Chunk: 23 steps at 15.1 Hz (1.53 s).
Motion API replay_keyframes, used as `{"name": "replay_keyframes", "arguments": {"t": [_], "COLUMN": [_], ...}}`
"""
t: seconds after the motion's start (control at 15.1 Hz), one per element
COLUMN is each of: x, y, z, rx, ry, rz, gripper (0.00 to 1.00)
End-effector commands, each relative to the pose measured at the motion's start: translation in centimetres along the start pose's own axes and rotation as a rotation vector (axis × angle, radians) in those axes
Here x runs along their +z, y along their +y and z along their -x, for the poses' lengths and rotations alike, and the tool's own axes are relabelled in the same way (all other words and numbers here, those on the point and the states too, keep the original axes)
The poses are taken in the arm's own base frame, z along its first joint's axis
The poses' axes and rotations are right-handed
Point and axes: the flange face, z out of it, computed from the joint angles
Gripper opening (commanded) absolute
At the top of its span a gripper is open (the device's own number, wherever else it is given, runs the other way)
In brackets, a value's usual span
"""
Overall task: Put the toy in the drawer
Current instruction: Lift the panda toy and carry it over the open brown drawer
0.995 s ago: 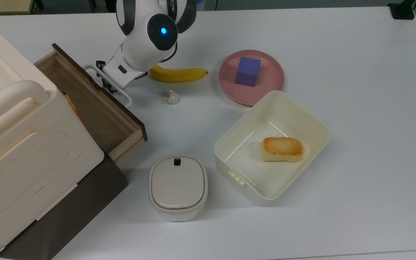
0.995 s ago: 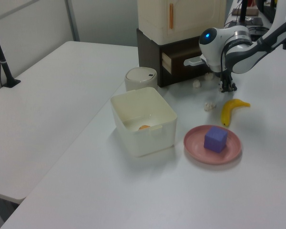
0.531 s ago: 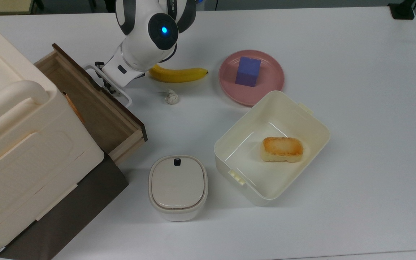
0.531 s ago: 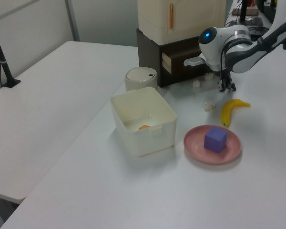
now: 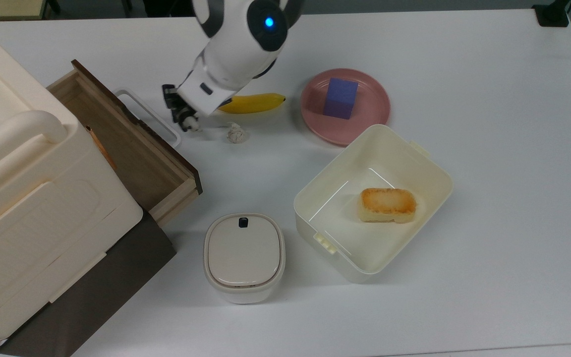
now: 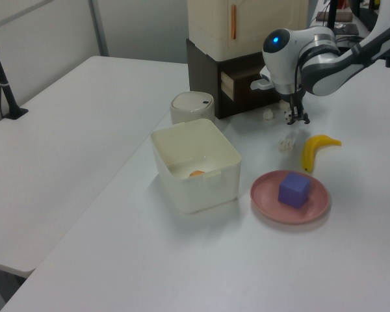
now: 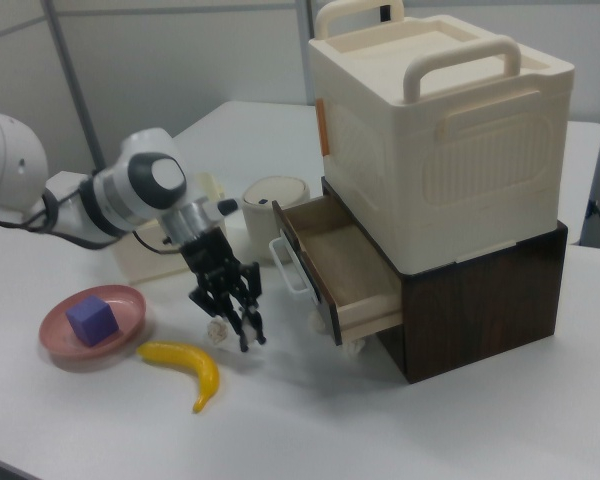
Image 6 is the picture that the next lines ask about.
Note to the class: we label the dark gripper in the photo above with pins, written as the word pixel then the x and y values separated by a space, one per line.
pixel 291 97

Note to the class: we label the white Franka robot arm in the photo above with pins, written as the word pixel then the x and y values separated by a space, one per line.
pixel 325 71

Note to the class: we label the small white garlic toy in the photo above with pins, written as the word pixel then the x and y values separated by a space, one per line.
pixel 286 145
pixel 268 115
pixel 283 104

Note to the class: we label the yellow toy banana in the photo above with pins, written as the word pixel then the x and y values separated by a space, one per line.
pixel 308 152

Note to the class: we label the brown wooden drawer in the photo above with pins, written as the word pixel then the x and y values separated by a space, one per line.
pixel 242 94

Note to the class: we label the dark brown drawer cabinet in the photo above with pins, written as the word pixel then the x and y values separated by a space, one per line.
pixel 201 71

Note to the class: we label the toasted bread toy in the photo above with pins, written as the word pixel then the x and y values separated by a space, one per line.
pixel 196 174

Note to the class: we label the cream toy fridge cabinet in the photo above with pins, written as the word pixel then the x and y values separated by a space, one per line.
pixel 208 26

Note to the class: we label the purple cube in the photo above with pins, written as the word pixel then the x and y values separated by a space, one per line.
pixel 294 190

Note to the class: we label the pink plate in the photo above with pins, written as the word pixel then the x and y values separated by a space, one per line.
pixel 266 198

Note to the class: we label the small white trash can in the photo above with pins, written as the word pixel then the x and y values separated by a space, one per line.
pixel 190 104

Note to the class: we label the white plastic storage box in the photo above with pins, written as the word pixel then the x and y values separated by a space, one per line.
pixel 198 195

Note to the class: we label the black stand post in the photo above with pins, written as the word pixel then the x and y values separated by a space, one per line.
pixel 332 13

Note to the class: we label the black camera pole with base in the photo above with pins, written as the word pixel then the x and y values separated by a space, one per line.
pixel 5 87

